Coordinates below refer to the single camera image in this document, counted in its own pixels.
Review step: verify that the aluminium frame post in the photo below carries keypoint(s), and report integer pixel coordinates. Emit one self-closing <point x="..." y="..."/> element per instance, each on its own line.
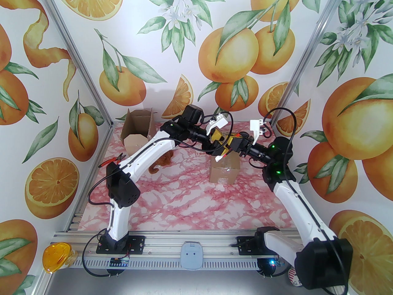
<point x="308" y="54"/>
<point x="76" y="54"/>

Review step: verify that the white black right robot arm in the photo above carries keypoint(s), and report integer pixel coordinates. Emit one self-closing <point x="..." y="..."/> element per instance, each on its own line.
<point x="301" y="204"/>

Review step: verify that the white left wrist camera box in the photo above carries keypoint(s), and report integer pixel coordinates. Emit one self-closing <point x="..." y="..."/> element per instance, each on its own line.
<point x="218" y="121"/>

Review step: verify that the grey plastic device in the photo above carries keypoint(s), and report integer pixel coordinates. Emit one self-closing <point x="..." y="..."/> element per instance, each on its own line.
<point x="192" y="255"/>

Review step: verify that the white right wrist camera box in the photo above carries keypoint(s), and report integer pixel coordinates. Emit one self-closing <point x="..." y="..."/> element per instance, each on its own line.
<point x="256" y="127"/>

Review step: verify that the brown cardboard express box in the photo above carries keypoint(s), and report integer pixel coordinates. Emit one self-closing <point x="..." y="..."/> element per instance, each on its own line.
<point x="224" y="172"/>
<point x="135" y="143"/>

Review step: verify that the small white plastic piece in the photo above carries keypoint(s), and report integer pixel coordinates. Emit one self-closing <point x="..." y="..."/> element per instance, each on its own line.
<point x="221" y="158"/>

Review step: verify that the circuit board with green light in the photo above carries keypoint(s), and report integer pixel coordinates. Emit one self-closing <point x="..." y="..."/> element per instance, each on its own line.
<point x="271" y="264"/>

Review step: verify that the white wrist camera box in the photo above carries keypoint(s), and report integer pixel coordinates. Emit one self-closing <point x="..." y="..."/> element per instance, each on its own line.
<point x="256" y="127"/>
<point x="218" y="121"/>

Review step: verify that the flag print pouch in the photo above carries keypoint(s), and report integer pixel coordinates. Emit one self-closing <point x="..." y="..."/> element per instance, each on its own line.
<point x="294" y="283"/>

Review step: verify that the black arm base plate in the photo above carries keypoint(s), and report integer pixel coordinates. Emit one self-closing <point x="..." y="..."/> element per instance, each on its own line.
<point x="245" y="246"/>
<point x="138" y="244"/>

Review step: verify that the brown plush toy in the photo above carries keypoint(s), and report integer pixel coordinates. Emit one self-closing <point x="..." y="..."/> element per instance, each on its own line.
<point x="162" y="161"/>

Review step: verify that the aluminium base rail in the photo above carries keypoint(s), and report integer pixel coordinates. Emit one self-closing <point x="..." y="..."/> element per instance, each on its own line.
<point x="165" y="247"/>

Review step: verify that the small blue circuit board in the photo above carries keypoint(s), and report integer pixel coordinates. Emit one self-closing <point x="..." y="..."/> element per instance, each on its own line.
<point x="119" y="263"/>

